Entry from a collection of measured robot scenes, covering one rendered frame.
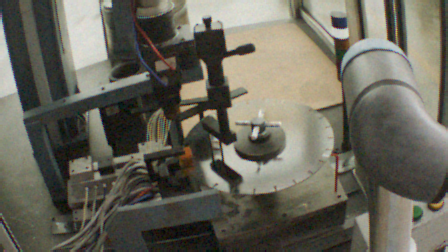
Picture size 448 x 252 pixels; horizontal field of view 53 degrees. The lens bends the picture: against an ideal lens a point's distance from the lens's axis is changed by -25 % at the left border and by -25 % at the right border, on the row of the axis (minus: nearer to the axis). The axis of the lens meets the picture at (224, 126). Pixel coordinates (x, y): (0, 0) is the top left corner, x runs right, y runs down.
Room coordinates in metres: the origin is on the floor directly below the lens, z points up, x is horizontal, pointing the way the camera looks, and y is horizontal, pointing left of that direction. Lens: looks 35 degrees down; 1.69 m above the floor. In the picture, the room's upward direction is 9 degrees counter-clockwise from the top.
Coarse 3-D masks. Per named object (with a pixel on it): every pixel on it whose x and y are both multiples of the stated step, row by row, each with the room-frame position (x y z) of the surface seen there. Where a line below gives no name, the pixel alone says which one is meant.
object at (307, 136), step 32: (192, 128) 1.09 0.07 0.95; (288, 128) 1.03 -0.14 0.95; (320, 128) 1.01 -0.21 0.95; (192, 160) 0.98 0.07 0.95; (224, 160) 0.96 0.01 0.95; (256, 160) 0.94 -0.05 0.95; (288, 160) 0.92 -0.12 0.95; (320, 160) 0.90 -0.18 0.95; (224, 192) 0.86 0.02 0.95; (256, 192) 0.84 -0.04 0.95
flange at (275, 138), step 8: (248, 128) 1.04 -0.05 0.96; (272, 128) 1.03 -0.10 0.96; (280, 128) 1.02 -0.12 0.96; (240, 136) 1.02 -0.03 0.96; (248, 136) 1.00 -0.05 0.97; (264, 136) 0.98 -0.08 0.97; (272, 136) 1.00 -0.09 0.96; (280, 136) 1.00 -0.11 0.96; (240, 144) 0.99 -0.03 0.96; (248, 144) 0.99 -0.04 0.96; (256, 144) 0.98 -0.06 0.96; (264, 144) 0.98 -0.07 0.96; (272, 144) 0.97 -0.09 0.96; (280, 144) 0.97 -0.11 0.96; (240, 152) 0.97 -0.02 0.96; (248, 152) 0.96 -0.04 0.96; (256, 152) 0.96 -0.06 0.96; (264, 152) 0.95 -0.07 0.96; (272, 152) 0.95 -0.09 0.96
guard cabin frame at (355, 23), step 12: (300, 0) 2.08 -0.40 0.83; (348, 0) 1.50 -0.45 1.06; (384, 0) 1.23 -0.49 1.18; (396, 0) 1.15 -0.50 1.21; (300, 12) 2.06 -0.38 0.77; (348, 12) 1.51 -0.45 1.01; (360, 12) 1.44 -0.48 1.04; (396, 12) 1.16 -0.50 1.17; (312, 24) 1.92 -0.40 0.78; (348, 24) 1.53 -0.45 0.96; (360, 24) 1.45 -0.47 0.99; (396, 24) 1.17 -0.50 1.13; (324, 36) 1.79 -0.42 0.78; (360, 36) 1.45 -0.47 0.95; (108, 48) 2.00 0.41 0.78
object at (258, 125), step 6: (252, 120) 1.01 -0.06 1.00; (258, 120) 1.00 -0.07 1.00; (264, 120) 1.00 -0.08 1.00; (252, 126) 1.00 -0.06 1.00; (258, 126) 0.99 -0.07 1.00; (264, 126) 0.99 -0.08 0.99; (270, 126) 0.99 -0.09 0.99; (276, 126) 0.99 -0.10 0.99; (252, 132) 1.00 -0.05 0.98; (258, 132) 0.99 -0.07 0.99; (264, 132) 0.99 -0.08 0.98; (252, 138) 0.96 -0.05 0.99
